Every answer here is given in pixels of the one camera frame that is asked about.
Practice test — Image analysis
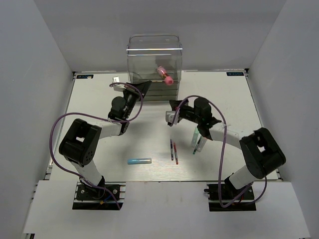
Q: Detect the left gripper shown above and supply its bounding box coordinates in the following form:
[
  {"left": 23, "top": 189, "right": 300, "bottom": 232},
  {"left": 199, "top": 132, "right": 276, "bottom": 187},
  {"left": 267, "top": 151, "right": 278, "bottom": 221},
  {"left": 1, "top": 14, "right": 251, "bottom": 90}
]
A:
[{"left": 123, "top": 80, "right": 152, "bottom": 120}]

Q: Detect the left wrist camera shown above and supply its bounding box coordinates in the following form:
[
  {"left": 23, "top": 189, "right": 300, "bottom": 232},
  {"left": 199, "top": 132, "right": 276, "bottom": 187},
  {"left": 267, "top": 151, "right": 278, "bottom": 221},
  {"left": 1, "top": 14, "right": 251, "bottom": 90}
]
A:
[{"left": 109, "top": 76, "right": 127, "bottom": 92}]

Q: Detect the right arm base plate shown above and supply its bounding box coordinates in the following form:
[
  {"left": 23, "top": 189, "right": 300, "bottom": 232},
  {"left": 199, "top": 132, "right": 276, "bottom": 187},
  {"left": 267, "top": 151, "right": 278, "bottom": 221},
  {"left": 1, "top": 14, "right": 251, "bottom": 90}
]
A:
[{"left": 204, "top": 183, "right": 256, "bottom": 212}]

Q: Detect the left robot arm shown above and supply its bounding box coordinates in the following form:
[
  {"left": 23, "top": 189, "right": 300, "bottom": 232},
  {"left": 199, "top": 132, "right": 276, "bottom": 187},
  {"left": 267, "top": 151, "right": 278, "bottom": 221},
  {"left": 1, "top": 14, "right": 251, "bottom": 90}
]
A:
[{"left": 59, "top": 79, "right": 152, "bottom": 199}]

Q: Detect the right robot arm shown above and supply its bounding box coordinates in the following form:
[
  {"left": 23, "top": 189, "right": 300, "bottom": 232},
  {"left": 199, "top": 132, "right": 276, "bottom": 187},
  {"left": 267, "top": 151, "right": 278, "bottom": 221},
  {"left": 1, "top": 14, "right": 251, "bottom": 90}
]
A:
[{"left": 165, "top": 96, "right": 286, "bottom": 199}]

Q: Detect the blue table label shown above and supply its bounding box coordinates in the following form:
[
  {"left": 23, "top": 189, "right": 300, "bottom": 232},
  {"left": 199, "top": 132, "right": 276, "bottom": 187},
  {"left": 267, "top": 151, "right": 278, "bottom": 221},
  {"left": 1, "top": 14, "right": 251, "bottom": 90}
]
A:
[
  {"left": 226, "top": 72, "right": 244, "bottom": 76},
  {"left": 76, "top": 74, "right": 94, "bottom": 79}
]

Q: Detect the orange capped highlighter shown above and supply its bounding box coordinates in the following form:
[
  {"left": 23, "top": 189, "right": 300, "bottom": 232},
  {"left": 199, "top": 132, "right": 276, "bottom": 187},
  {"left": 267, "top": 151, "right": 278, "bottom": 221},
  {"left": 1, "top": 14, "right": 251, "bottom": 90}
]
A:
[{"left": 196, "top": 138, "right": 207, "bottom": 152}]

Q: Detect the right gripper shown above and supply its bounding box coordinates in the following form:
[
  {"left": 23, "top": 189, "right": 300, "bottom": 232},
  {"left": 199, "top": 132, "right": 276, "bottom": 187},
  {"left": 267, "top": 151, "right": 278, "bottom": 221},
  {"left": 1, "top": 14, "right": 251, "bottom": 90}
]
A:
[{"left": 170, "top": 99, "right": 202, "bottom": 124}]

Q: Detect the purple pen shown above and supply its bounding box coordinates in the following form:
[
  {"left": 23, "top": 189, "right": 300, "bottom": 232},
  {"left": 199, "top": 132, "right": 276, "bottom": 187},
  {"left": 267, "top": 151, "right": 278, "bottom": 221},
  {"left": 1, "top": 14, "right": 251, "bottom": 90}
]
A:
[{"left": 169, "top": 139, "right": 174, "bottom": 161}]

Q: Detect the pink capped clip jar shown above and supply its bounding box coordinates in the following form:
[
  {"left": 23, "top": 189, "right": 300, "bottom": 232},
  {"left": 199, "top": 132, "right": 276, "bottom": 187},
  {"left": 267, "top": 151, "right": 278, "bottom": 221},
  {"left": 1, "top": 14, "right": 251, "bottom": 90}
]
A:
[{"left": 157, "top": 66, "right": 174, "bottom": 86}]

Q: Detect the green pen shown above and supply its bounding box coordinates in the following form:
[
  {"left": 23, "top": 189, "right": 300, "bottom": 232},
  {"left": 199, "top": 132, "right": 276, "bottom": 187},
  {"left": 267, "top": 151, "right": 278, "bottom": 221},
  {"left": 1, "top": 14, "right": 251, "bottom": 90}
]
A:
[{"left": 192, "top": 137, "right": 202, "bottom": 155}]

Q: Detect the left blue table label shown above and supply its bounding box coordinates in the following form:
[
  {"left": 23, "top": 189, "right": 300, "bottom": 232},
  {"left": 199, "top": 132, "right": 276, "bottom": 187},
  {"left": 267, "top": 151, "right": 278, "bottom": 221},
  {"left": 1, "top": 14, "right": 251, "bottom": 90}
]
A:
[{"left": 76, "top": 74, "right": 94, "bottom": 79}]

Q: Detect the red pen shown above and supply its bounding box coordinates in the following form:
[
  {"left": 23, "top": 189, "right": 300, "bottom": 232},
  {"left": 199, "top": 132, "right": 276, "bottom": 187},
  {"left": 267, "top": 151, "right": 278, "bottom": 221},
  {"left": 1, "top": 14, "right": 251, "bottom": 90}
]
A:
[{"left": 173, "top": 142, "right": 178, "bottom": 165}]

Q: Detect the blue eraser stick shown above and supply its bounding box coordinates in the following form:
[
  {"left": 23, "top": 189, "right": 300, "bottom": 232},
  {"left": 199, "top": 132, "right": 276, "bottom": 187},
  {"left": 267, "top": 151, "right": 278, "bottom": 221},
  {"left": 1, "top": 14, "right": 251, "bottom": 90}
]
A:
[{"left": 127, "top": 158, "right": 152, "bottom": 165}]

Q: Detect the clear plastic drawer organizer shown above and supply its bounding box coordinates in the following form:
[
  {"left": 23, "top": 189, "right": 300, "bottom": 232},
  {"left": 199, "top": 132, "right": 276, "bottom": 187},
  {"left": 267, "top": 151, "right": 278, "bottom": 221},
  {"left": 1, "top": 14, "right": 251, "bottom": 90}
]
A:
[{"left": 126, "top": 34, "right": 183, "bottom": 102}]

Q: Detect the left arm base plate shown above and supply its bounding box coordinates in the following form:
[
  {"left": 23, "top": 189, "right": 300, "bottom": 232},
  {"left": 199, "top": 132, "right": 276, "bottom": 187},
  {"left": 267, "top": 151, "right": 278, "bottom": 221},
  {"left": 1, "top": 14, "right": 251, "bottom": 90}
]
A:
[{"left": 72, "top": 182, "right": 126, "bottom": 211}]

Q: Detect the right blue table label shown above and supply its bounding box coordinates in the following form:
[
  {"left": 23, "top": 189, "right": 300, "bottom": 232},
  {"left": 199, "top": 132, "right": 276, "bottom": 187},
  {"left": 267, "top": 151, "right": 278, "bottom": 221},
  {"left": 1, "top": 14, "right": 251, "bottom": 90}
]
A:
[{"left": 226, "top": 72, "right": 244, "bottom": 76}]

